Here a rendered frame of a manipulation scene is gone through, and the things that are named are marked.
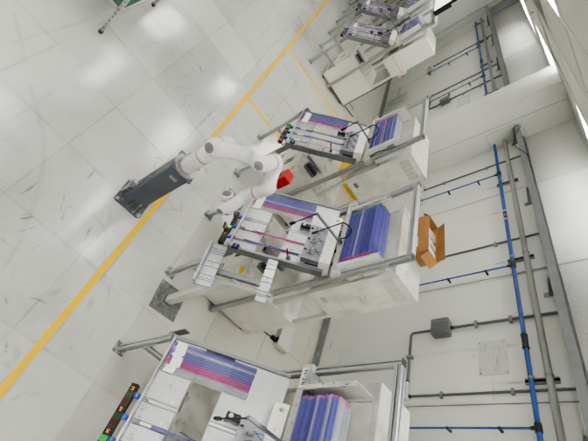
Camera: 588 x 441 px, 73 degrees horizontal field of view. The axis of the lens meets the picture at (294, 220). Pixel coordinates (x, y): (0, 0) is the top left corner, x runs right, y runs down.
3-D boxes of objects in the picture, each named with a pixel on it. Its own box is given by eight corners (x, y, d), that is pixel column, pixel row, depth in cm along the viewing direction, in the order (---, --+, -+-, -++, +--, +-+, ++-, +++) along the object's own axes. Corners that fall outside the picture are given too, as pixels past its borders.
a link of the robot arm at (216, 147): (217, 150, 269) (199, 154, 256) (218, 133, 265) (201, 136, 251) (277, 172, 249) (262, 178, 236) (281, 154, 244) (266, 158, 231)
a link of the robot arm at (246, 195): (253, 208, 249) (219, 218, 266) (262, 193, 260) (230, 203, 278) (245, 197, 245) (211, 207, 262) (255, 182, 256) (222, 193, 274)
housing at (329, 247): (316, 274, 283) (318, 262, 273) (330, 228, 317) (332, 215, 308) (326, 277, 282) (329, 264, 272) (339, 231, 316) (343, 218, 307)
